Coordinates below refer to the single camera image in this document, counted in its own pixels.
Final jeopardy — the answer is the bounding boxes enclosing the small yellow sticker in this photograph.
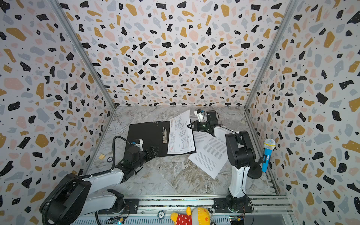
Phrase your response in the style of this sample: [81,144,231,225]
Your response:
[99,154,106,160]

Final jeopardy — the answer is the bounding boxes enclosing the white technical drawing sheet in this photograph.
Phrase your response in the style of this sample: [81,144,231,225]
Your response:
[167,110,196,155]

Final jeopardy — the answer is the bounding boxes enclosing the orange folder black inside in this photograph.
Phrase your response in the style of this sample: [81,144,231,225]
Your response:
[127,121,197,157]

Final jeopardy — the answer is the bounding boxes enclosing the round white badge on rail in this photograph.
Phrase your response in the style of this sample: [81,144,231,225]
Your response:
[157,211,166,219]

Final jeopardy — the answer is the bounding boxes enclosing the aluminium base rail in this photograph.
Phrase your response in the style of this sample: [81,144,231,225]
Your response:
[74,195,297,225]

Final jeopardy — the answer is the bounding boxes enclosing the black corrugated cable left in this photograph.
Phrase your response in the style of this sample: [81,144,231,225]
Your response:
[39,135,136,225]

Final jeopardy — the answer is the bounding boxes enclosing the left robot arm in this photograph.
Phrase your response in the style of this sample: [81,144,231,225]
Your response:
[40,144,160,225]

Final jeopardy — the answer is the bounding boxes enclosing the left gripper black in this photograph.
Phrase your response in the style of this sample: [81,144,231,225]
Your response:
[132,146,158,171]

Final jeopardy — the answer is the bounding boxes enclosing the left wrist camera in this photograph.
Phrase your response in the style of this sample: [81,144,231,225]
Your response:
[132,139,143,152]

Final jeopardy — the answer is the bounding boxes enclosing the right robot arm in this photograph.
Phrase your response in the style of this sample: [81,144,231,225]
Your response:
[187,109,256,212]

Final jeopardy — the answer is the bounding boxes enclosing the green circuit board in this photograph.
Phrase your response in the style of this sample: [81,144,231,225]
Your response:
[106,217,126,225]

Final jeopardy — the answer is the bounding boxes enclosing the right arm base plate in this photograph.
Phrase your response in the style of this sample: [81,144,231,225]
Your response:
[213,196,253,213]

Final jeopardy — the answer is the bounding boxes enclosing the blue toy microphone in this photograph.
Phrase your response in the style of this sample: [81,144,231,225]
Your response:
[262,139,276,173]

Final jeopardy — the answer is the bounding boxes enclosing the yellow red plush toy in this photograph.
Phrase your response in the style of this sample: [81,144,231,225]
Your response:
[170,207,216,225]

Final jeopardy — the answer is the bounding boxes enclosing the right circuit board wires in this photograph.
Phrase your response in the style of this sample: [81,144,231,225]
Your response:
[229,213,246,225]

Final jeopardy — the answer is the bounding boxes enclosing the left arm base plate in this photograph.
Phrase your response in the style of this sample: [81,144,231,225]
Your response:
[112,198,140,214]

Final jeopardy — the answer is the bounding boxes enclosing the white text sheet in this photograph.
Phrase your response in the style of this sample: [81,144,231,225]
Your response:
[194,132,211,151]
[188,135,228,179]

